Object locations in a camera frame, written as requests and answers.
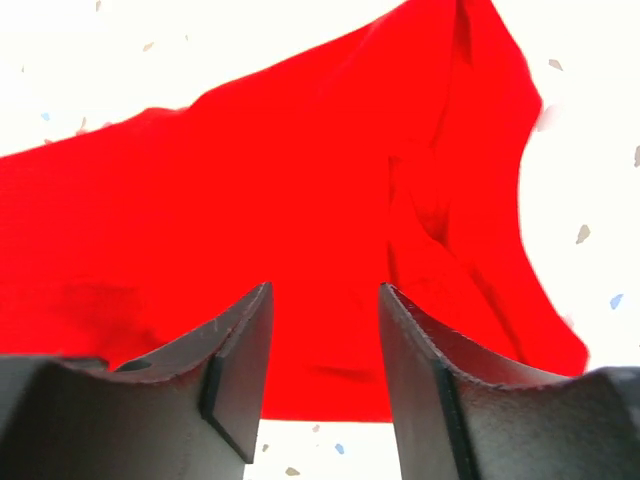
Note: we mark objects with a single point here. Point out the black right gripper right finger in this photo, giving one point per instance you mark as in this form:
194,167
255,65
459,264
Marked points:
461,411

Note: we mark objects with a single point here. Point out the bright red t-shirt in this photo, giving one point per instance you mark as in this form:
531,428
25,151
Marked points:
390,154

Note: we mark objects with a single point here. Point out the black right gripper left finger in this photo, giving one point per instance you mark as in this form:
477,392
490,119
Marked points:
187,410

